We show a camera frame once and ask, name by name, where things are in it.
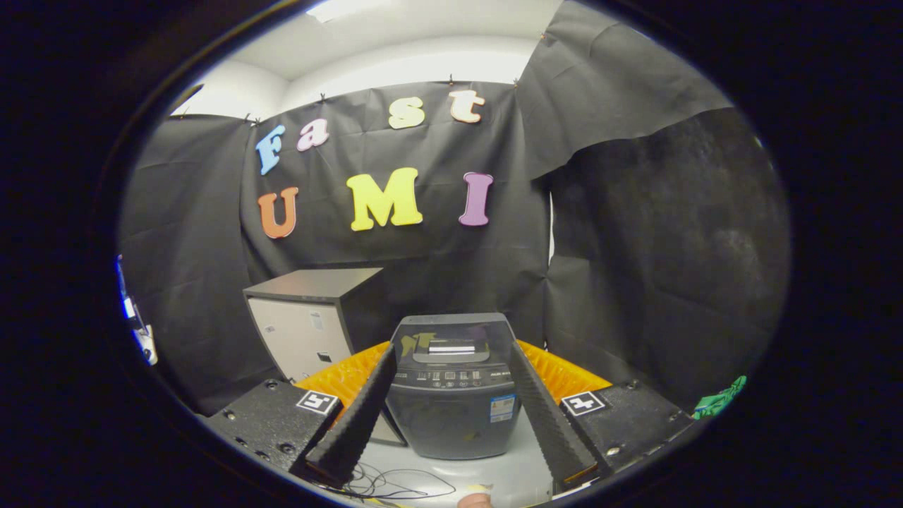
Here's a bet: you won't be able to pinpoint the grey washing machine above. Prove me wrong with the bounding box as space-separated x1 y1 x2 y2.
384 313 526 461

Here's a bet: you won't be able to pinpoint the black floor cables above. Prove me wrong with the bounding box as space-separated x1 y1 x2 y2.
314 459 459 505

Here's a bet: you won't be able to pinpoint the green cloth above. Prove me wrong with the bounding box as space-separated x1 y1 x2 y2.
691 374 749 421

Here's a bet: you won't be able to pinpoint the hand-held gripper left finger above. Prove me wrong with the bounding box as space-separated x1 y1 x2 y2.
200 342 400 489

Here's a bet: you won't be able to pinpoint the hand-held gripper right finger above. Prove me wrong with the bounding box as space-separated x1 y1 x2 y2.
508 339 696 492

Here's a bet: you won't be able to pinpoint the grey cabinet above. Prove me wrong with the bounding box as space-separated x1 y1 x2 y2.
243 267 408 447

